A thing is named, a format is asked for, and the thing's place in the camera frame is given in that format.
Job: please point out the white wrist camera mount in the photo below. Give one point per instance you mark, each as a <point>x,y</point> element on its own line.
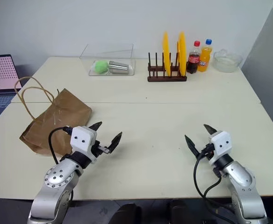
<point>81,140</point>
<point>221,143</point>

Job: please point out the cola bottle red cap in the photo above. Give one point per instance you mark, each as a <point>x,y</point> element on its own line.
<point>193,61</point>

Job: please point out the open laptop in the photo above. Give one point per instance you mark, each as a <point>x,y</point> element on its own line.
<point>1,74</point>

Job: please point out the brown paper bag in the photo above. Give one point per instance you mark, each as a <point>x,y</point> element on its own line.
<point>61,116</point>

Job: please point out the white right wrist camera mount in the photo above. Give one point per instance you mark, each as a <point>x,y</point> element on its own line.
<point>221,143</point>

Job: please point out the dark wooden dish rack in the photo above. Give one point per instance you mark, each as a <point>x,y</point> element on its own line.
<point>167,78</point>

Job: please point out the steel cup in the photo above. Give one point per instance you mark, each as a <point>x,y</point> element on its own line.
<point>119,67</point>

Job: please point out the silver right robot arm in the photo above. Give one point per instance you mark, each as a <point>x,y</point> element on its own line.
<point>240,179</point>

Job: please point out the yellow plate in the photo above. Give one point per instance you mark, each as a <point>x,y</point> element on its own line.
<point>166,53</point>
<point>182,51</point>

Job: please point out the green fuzzy ball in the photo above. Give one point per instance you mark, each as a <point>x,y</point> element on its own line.
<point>101,66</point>

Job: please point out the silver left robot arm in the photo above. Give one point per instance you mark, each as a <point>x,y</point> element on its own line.
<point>57,179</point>

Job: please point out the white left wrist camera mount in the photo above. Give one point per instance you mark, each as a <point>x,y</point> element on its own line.
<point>81,140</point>

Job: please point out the clear glass bowl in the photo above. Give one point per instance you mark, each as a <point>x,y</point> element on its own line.
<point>226,61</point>

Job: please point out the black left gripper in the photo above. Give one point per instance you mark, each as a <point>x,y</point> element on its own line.
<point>102,149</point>

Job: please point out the orange soda bottle blue cap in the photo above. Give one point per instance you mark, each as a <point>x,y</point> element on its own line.
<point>204,59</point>

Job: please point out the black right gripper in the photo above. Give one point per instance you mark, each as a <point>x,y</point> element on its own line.
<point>208,151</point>

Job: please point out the dark rounded shape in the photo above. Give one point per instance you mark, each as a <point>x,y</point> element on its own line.
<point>185,212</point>
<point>126,214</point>

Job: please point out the clear plastic box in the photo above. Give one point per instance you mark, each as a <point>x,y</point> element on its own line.
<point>110,58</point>

